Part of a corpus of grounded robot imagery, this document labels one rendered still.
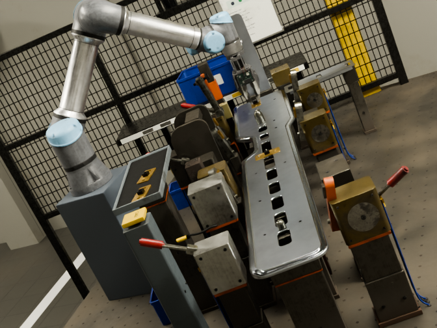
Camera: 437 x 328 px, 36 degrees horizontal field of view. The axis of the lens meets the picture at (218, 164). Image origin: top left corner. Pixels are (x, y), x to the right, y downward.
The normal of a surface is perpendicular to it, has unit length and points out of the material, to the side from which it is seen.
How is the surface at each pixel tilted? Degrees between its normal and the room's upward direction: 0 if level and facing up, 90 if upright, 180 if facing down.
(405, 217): 0
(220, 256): 90
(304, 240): 0
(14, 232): 90
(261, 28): 90
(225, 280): 90
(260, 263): 0
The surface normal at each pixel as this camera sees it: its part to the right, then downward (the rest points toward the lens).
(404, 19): -0.29, 0.46
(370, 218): 0.00, 0.36
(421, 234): -0.40, -0.86
